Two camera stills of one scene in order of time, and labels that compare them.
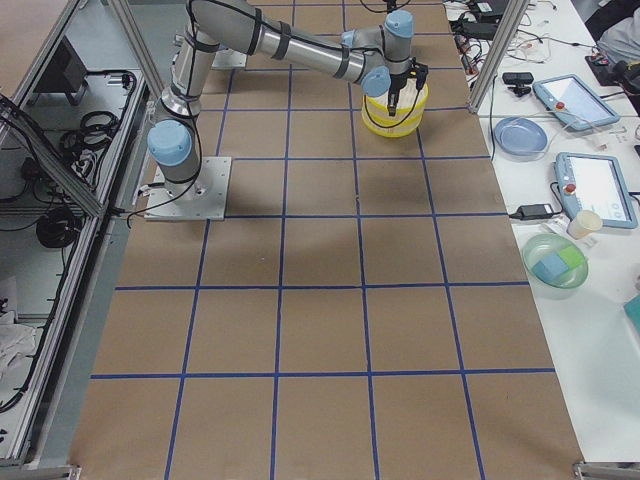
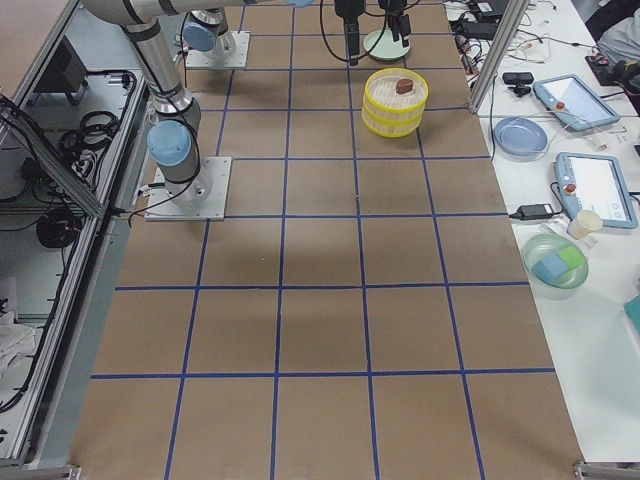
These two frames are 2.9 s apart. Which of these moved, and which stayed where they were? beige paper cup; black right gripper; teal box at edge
Moved: black right gripper
Stayed: teal box at edge; beige paper cup
